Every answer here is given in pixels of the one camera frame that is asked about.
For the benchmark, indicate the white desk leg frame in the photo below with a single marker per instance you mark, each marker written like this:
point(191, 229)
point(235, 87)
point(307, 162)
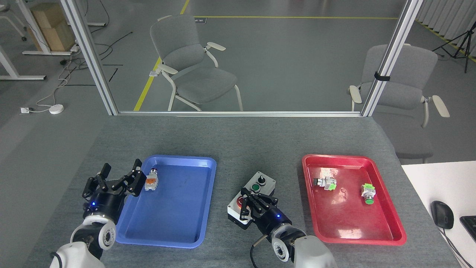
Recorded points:
point(33, 29)
point(11, 70)

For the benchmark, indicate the red plastic tray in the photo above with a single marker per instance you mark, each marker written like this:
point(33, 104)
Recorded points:
point(349, 219)

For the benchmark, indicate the black push button green block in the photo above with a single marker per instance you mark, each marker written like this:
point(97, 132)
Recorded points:
point(326, 182)

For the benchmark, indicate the grey control box with buttons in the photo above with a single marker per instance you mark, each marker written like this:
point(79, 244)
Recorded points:
point(260, 184)

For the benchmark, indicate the silver aluminium post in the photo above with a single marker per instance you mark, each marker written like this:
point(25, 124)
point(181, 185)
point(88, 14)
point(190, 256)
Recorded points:
point(390, 59)
point(91, 59)

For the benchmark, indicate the black tripod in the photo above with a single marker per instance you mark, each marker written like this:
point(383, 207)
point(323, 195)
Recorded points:
point(465, 41)

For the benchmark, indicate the blue plastic tray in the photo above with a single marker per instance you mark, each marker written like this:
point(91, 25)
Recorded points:
point(174, 208)

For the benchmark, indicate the black computer mouse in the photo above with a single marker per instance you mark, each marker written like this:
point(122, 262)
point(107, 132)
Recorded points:
point(442, 214)

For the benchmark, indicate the white side table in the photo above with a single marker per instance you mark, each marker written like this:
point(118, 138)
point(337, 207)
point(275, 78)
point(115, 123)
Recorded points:
point(446, 178)

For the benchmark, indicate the white wall plug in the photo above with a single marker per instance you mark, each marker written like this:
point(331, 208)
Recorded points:
point(25, 110)

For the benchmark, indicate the silver aluminium crossbar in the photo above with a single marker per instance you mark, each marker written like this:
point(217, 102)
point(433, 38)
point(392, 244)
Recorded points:
point(238, 113)

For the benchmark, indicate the red push button orange block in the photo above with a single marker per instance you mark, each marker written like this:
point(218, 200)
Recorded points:
point(151, 180)

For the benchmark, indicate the brown cardboard box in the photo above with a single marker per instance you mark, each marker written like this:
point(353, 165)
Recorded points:
point(55, 35)

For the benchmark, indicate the green push button switch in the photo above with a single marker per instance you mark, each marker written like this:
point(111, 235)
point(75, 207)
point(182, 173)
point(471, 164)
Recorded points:
point(368, 193)

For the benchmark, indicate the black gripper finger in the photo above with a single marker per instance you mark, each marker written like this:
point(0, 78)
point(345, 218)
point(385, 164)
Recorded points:
point(247, 204)
point(95, 184)
point(266, 203)
point(132, 182)

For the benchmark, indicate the black keyboard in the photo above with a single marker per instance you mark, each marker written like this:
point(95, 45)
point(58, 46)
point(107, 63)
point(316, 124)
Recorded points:
point(470, 227)

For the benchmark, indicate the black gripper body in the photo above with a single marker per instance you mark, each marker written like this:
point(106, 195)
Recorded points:
point(273, 219)
point(106, 206)

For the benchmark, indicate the white round floor device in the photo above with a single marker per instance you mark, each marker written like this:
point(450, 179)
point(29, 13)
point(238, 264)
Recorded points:
point(56, 109)

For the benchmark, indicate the grey chair with white armrests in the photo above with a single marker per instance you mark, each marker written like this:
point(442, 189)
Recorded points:
point(409, 74)
point(193, 74)

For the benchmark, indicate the white pleated curtain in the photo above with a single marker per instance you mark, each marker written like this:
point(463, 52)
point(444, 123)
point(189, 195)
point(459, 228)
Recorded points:
point(453, 18)

